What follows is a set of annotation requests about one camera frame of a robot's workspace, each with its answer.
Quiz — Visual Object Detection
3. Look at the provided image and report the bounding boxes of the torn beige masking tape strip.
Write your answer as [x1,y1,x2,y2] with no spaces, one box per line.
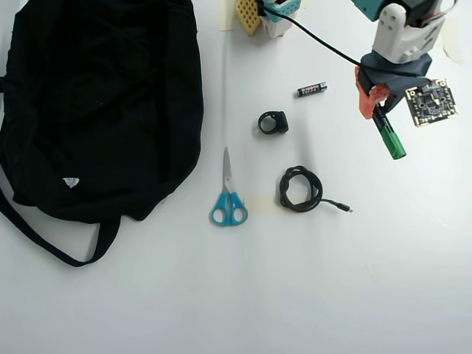
[441,20,464,65]

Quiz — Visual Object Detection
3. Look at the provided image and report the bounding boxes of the short beige masking tape strip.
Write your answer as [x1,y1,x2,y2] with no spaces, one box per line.
[244,195,283,215]

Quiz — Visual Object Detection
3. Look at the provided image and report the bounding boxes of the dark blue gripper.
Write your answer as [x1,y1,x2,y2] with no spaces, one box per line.
[354,51,433,121]

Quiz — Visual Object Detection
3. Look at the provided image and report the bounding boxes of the black camera cable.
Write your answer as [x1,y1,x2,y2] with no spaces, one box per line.
[262,2,426,79]

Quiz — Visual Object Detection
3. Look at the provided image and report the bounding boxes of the blue handled scissors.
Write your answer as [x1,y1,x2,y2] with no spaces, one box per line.
[209,146,249,227]

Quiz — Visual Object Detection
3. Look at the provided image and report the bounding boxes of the black plastic ring clip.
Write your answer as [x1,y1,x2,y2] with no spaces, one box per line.
[256,110,290,136]

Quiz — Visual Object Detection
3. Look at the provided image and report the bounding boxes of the white teal robot base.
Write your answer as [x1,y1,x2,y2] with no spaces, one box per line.
[257,0,300,38]

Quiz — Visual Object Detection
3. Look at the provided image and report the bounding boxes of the black coiled usb cable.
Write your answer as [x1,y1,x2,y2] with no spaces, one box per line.
[278,165,355,215]

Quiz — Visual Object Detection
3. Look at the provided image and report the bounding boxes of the yellow perforated block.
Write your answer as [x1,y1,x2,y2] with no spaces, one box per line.
[235,0,264,38]

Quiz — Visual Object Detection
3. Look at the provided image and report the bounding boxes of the green black marker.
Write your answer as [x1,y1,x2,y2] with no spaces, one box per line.
[372,103,408,162]

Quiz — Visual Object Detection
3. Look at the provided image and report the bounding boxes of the black fabric bag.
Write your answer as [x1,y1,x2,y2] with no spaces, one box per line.
[0,0,205,268]

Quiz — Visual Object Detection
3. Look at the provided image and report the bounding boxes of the black AAA battery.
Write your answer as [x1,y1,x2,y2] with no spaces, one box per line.
[295,81,329,99]

